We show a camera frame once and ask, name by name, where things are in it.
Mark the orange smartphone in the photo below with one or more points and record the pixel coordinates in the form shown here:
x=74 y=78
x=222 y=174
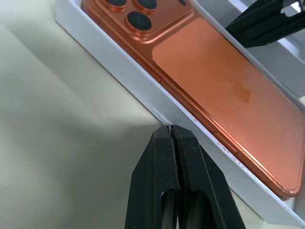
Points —
x=214 y=78

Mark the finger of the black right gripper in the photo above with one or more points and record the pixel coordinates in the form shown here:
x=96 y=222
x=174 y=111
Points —
x=259 y=26

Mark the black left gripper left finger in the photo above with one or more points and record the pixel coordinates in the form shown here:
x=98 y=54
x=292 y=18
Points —
x=152 y=181

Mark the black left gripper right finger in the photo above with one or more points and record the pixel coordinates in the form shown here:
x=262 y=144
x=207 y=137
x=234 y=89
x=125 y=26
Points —
x=200 y=181

